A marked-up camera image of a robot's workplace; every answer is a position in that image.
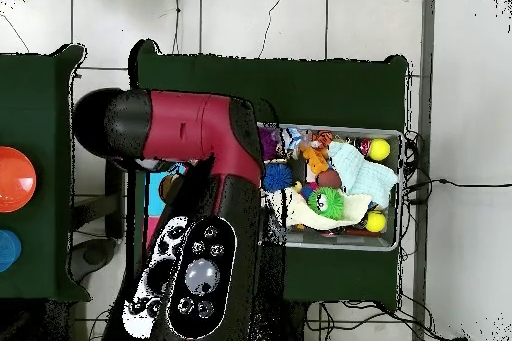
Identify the green fuzzy googly-eyed toy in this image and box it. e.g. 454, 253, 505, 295
306, 186, 346, 221

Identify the brown toy football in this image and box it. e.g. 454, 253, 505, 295
315, 168, 343, 190

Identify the blue ribbed cup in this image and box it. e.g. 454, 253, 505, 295
0, 229, 23, 274

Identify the purple spiky ball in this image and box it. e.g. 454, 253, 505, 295
258, 127, 281, 160

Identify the shallow clear mesh bin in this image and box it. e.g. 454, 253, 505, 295
257, 122, 404, 252

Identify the orange plastic bowl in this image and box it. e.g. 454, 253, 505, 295
0, 145, 38, 213

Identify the yellow ball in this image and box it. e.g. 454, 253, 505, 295
366, 137, 392, 162
364, 210, 388, 233

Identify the grey stand foot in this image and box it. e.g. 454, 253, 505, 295
69, 237, 118, 282

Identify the wooden box with three holes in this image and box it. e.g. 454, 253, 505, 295
142, 162, 189, 262

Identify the black power cable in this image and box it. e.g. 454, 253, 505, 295
403, 177, 512, 195

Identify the cream waffle cloth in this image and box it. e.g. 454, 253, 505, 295
284, 187, 373, 232

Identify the blue spiky ball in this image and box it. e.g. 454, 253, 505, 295
262, 162, 294, 193

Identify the dark green table cloth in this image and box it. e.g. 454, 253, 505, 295
127, 38, 410, 310
0, 43, 92, 304

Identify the orange tiger plush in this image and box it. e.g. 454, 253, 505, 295
310, 129, 334, 149

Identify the light blue waffle cloth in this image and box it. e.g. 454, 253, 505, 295
327, 141, 399, 209

